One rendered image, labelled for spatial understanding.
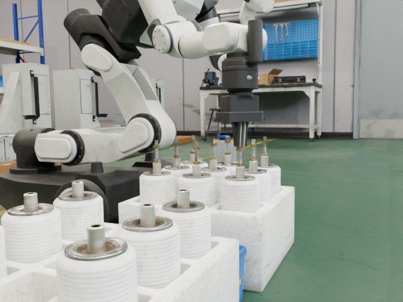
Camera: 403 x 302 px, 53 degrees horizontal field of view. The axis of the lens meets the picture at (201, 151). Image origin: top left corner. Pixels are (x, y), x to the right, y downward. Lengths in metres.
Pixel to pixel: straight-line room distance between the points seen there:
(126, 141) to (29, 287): 0.84
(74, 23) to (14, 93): 1.79
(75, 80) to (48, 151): 2.12
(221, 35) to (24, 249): 0.61
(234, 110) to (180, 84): 5.88
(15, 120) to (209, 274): 2.85
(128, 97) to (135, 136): 0.16
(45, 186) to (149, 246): 1.00
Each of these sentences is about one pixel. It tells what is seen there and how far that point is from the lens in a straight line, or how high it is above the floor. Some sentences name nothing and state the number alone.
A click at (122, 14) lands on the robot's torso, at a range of 1.47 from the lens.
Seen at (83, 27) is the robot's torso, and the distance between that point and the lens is 1.63.
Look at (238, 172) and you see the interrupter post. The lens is 1.00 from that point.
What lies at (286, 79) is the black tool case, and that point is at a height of 0.81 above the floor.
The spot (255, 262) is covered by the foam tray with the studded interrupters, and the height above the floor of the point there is 0.07.
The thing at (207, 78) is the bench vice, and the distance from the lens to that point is 5.71.
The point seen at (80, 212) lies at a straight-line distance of 0.81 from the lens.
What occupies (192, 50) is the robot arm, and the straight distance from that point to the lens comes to 1.11.
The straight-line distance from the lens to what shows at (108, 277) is 0.49.
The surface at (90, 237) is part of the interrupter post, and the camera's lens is 0.51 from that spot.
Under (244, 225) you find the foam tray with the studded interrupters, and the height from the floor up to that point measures 0.16.
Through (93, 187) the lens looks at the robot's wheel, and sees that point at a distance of 1.34.
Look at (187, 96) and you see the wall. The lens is 6.77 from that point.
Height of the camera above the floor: 0.42
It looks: 6 degrees down
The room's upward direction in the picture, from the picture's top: 1 degrees counter-clockwise
